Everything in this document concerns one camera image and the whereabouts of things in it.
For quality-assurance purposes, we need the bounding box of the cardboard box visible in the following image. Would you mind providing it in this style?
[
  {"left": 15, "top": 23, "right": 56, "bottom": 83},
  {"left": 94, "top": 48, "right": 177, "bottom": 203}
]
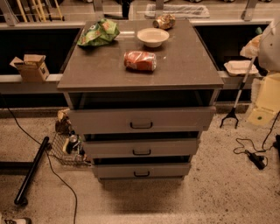
[{"left": 10, "top": 54, "right": 49, "bottom": 83}]

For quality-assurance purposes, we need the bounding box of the clear plastic tray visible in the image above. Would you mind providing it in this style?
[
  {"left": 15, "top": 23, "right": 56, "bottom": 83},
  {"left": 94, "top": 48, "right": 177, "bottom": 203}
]
[{"left": 144, "top": 3, "right": 210, "bottom": 18}]

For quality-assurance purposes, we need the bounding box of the green chip bag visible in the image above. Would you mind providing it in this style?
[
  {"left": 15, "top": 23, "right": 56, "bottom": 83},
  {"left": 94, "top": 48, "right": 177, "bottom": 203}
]
[{"left": 77, "top": 18, "right": 120, "bottom": 46}]

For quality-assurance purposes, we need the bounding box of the black power adapter cable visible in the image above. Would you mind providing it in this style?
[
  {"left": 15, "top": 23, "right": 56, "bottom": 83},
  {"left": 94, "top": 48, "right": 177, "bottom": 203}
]
[{"left": 233, "top": 110, "right": 280, "bottom": 171}]

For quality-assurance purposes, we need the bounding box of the crumpled brown paper bag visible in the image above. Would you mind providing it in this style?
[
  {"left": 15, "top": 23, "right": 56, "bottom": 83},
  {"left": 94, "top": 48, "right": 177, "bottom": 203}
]
[{"left": 55, "top": 108, "right": 71, "bottom": 135}]

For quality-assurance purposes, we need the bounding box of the white takeout container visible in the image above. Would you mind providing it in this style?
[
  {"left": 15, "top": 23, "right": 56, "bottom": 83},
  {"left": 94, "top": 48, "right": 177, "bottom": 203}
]
[{"left": 224, "top": 60, "right": 251, "bottom": 76}]

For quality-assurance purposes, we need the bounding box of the red soda can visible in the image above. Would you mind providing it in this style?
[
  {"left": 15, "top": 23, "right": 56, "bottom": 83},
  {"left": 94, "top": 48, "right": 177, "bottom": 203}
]
[{"left": 124, "top": 51, "right": 157, "bottom": 72}]

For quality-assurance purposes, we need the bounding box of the grey drawer cabinet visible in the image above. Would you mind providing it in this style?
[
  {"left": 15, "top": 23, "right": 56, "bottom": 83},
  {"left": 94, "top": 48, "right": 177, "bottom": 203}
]
[{"left": 58, "top": 20, "right": 223, "bottom": 180}]

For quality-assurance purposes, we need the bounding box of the grey drawer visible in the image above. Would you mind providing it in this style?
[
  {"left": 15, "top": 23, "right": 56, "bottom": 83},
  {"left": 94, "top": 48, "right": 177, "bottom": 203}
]
[
  {"left": 93, "top": 163, "right": 191, "bottom": 179},
  {"left": 68, "top": 107, "right": 215, "bottom": 135},
  {"left": 83, "top": 138, "right": 200, "bottom": 158}
]

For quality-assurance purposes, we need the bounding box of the wire basket with trash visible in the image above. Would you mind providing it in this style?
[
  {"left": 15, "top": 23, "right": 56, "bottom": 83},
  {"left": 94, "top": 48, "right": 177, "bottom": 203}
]
[{"left": 50, "top": 134, "right": 91, "bottom": 166}]

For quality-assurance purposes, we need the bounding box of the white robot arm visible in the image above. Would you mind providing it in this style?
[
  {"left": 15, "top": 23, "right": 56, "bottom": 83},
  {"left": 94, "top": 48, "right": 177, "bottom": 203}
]
[{"left": 240, "top": 17, "right": 280, "bottom": 126}]

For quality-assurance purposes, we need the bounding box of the white bowl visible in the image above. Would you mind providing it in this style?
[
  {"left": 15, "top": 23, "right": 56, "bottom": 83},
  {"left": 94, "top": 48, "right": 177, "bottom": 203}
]
[{"left": 137, "top": 28, "right": 170, "bottom": 48}]

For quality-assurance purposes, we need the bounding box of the grey middle drawer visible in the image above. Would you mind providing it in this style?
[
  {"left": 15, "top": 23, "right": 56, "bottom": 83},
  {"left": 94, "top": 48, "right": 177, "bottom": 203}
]
[{"left": 83, "top": 138, "right": 200, "bottom": 158}]

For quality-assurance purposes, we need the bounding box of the wooden sticks bundle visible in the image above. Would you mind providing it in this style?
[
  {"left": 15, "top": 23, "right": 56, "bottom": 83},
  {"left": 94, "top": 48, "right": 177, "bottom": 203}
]
[{"left": 15, "top": 0, "right": 65, "bottom": 22}]

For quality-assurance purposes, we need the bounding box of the black floor cable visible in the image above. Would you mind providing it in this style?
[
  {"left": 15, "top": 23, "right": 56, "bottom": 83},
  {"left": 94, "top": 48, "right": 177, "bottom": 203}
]
[{"left": 0, "top": 93, "right": 79, "bottom": 224}]

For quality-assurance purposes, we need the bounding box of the grey bottom drawer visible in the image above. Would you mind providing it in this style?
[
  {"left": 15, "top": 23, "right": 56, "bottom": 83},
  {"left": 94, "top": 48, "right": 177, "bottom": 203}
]
[{"left": 93, "top": 163, "right": 191, "bottom": 179}]

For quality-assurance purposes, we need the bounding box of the grey top drawer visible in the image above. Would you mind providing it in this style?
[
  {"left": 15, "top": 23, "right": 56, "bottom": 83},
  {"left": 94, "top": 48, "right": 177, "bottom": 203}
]
[{"left": 68, "top": 107, "right": 215, "bottom": 135}]

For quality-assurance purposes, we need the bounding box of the reacher grabber tool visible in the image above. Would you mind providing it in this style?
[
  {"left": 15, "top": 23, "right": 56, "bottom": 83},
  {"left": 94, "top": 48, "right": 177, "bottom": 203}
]
[{"left": 220, "top": 57, "right": 256, "bottom": 129}]

